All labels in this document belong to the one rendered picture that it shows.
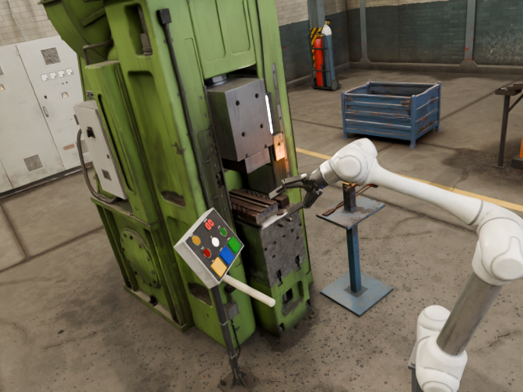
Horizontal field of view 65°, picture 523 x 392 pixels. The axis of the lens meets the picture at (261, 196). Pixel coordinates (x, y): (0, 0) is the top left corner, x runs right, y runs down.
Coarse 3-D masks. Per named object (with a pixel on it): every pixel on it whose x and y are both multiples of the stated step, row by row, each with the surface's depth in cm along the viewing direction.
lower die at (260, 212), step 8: (240, 192) 287; (232, 200) 279; (240, 200) 277; (264, 200) 271; (272, 200) 269; (232, 208) 270; (240, 208) 268; (256, 208) 262; (264, 208) 261; (272, 208) 266; (240, 216) 267; (248, 216) 261; (256, 216) 256; (264, 216) 261
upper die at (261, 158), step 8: (256, 152) 245; (264, 152) 249; (224, 160) 254; (232, 160) 248; (240, 160) 242; (248, 160) 241; (256, 160) 246; (264, 160) 251; (232, 168) 251; (240, 168) 245; (248, 168) 243; (256, 168) 247
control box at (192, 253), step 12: (204, 216) 219; (216, 216) 225; (192, 228) 213; (204, 228) 213; (216, 228) 221; (228, 228) 228; (180, 240) 206; (192, 240) 203; (204, 240) 209; (228, 240) 223; (180, 252) 203; (192, 252) 200; (216, 252) 212; (192, 264) 204; (204, 264) 202; (204, 276) 205; (216, 276) 205
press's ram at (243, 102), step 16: (240, 80) 241; (256, 80) 234; (208, 96) 230; (224, 96) 220; (240, 96) 227; (256, 96) 236; (224, 112) 226; (240, 112) 229; (256, 112) 238; (224, 128) 232; (240, 128) 232; (256, 128) 240; (224, 144) 238; (240, 144) 234; (256, 144) 243; (272, 144) 253
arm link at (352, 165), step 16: (336, 160) 137; (352, 160) 131; (368, 160) 135; (352, 176) 132; (368, 176) 135; (384, 176) 137; (400, 176) 140; (400, 192) 141; (416, 192) 142; (432, 192) 145; (448, 192) 148; (448, 208) 148; (464, 208) 145; (480, 208) 144
